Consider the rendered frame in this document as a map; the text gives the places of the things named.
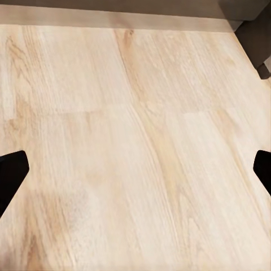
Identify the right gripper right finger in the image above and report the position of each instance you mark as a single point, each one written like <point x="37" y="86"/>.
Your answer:
<point x="262" y="168"/>

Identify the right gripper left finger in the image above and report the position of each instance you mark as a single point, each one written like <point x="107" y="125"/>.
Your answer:
<point x="13" y="170"/>

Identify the fridge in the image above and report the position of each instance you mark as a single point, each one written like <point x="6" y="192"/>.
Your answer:
<point x="255" y="38"/>

